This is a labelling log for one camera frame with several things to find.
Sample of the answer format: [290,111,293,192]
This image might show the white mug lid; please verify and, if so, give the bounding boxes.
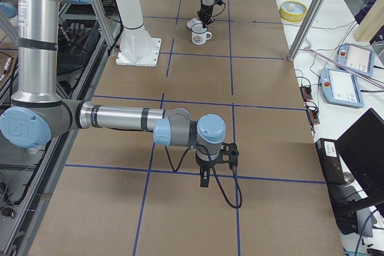
[187,18,202,29]

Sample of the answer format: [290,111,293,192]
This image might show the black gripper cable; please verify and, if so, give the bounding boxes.
[163,143,243,210]

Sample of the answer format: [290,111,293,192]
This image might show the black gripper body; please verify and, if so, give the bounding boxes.
[197,10,215,26]
[196,143,239,175]

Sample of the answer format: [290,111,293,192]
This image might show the white enamel mug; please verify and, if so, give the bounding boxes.
[191,23,212,45]

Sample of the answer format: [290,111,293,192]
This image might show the black laptop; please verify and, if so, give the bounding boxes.
[335,108,384,195]

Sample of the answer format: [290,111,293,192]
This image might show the black box device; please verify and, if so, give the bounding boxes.
[315,138,344,185]

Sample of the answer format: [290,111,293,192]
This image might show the aluminium frame post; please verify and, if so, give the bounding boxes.
[287,0,324,62]

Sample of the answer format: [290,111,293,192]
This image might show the orange black connector block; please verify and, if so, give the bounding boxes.
[300,86,313,101]

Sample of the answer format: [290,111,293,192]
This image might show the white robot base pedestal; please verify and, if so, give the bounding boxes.
[116,0,161,67]

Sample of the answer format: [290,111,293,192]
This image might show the near teach pendant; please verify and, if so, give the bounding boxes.
[320,68,364,108]

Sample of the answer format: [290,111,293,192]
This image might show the far teach pendant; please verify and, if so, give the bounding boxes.
[337,43,375,77]

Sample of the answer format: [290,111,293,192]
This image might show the yellow white round container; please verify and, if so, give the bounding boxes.
[279,0,307,23]

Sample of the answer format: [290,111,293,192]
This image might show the teach pendant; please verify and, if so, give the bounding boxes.
[337,43,375,77]
[320,68,364,108]

